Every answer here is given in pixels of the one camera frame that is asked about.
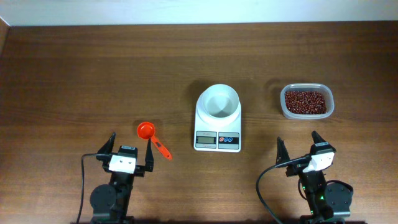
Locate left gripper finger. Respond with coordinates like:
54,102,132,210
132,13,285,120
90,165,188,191
97,133,116,154
145,139,154,172

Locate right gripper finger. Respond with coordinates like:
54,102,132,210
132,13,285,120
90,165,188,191
275,137,290,168
311,131,326,144

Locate orange measuring scoop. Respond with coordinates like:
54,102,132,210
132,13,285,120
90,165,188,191
137,121,172,160

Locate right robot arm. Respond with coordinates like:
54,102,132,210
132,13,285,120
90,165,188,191
276,131,354,223

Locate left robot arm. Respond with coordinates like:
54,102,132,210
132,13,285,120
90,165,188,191
90,133,154,223

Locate white digital kitchen scale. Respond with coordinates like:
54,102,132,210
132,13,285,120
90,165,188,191
193,99,242,152

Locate clear plastic bean container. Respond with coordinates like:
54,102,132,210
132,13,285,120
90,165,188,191
280,83,335,119

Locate red adzuki beans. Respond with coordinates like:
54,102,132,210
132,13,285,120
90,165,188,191
284,91,326,115

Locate white round bowl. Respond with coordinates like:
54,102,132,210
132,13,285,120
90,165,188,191
198,84,240,119

